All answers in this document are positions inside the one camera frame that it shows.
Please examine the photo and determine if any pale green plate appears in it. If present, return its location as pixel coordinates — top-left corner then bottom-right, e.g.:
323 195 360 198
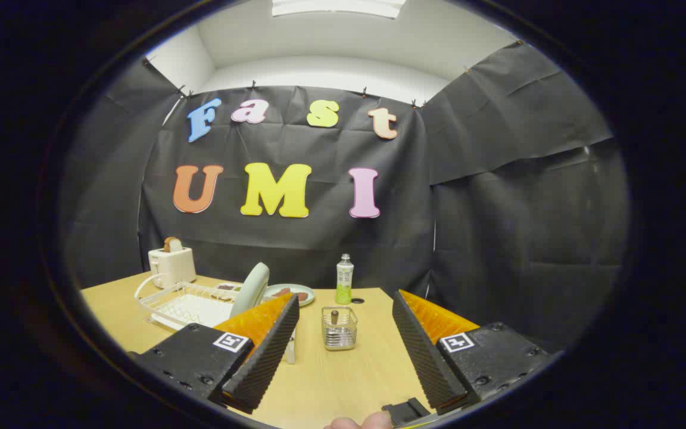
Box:
229 262 270 319

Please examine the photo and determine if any ceiling light panel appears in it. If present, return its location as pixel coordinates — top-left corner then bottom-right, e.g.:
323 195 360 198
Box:
272 0 407 19

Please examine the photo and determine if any white toaster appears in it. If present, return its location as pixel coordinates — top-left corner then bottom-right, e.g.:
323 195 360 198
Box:
148 246 197 290

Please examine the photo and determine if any green tea bottle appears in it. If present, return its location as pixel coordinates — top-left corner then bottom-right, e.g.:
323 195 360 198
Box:
335 254 354 305

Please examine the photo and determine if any pale blue serving dish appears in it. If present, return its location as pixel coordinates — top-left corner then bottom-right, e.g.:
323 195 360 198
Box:
263 284 316 307

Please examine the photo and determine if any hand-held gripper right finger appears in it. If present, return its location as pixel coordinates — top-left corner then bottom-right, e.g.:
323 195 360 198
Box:
392 290 553 416

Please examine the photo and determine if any white wire dish rack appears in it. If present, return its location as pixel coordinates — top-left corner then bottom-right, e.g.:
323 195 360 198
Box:
135 273 297 365

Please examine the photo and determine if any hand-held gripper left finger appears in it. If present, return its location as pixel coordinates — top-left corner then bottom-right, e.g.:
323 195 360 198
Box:
129 292 301 415

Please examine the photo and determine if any metal wire basket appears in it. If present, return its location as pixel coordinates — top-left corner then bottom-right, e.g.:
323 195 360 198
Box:
322 306 358 351

